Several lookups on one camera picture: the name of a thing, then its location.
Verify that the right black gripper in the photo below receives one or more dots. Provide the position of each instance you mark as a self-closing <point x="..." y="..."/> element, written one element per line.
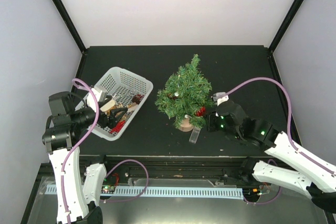
<point x="210" y="124"/>

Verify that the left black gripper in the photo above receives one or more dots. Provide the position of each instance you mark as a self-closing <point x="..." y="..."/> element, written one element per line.
<point x="111" y="121"/>

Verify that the white perforated plastic basket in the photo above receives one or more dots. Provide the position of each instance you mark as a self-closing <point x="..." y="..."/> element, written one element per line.
<point x="128" y="84"/>

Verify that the red gift box ornament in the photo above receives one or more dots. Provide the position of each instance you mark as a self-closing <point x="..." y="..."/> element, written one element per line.
<point x="201" y="111"/>

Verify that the small green christmas tree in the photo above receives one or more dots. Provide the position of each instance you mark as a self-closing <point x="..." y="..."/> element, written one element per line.
<point x="192" y="89"/>

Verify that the brown pine cone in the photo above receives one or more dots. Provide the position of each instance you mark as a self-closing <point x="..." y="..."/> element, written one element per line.
<point x="173" y="96"/>

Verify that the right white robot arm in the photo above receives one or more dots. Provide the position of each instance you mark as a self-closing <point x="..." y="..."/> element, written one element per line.
<point x="307" y="175"/>

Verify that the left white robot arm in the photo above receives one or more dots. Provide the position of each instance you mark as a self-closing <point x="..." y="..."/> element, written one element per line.
<point x="78" y="202"/>

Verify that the silver star tree topper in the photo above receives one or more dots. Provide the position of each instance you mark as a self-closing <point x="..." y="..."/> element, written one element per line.
<point x="116" y="96"/>

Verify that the burlap bow ornament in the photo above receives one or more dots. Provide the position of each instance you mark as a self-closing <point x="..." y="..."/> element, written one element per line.
<point x="132" y="107"/>

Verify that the dark pine cone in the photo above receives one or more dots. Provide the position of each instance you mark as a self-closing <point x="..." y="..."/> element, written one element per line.
<point x="137" y="99"/>

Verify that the clear battery box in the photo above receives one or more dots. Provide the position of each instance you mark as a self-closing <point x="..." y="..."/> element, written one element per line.
<point x="194" y="135"/>

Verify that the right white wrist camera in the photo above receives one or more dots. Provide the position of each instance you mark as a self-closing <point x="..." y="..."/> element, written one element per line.
<point x="220" y="97"/>

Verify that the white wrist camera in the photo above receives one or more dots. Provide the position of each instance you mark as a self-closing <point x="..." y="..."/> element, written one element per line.
<point x="100" y="93"/>
<point x="220" y="97"/>

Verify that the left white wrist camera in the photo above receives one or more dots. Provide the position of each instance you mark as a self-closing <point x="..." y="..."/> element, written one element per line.
<point x="100" y="93"/>

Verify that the white slotted cable duct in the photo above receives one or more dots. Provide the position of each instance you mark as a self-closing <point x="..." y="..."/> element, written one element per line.
<point x="174" y="192"/>

